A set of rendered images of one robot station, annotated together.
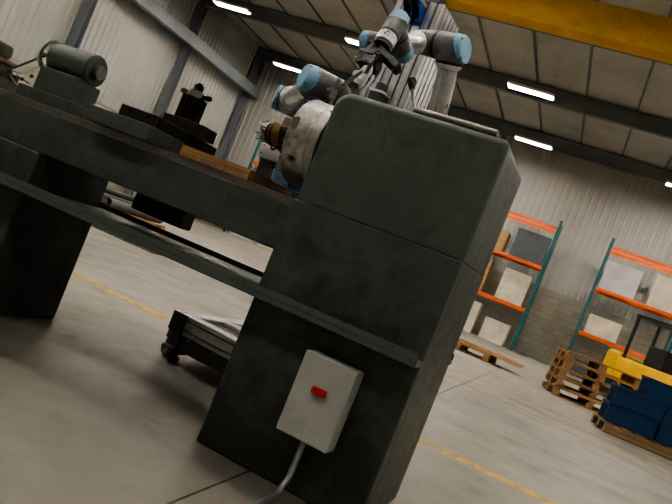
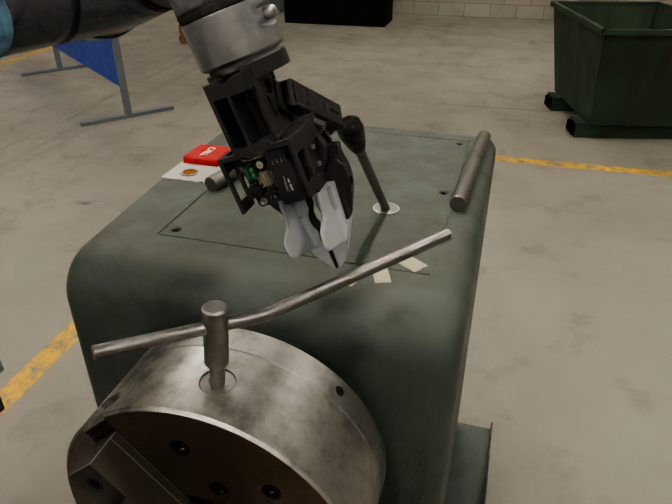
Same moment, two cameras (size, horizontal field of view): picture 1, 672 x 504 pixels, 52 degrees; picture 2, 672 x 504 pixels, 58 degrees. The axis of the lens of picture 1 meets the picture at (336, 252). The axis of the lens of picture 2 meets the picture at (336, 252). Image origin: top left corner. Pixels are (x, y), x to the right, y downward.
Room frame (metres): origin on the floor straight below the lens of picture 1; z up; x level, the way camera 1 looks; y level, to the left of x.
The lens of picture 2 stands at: (2.43, 0.64, 1.62)
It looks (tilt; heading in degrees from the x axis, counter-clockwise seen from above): 30 degrees down; 265
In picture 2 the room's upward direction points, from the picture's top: straight up
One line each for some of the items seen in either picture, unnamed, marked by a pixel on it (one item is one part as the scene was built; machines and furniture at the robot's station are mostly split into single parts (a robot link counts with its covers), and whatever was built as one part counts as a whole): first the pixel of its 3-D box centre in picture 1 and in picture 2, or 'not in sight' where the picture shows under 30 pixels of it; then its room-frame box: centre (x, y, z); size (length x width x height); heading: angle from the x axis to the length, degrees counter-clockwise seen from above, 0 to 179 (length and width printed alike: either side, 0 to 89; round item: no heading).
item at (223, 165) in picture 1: (237, 174); not in sight; (2.61, 0.45, 0.89); 0.36 x 0.30 x 0.04; 159
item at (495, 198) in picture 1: (415, 187); (321, 293); (2.39, -0.17, 1.06); 0.59 x 0.48 x 0.39; 69
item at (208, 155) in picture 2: not in sight; (208, 157); (2.56, -0.29, 1.26); 0.06 x 0.06 x 0.02; 69
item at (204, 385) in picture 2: not in sight; (218, 393); (2.51, 0.22, 1.22); 0.03 x 0.03 x 0.03
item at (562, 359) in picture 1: (591, 383); not in sight; (10.96, -4.55, 0.36); 1.26 x 0.86 x 0.73; 82
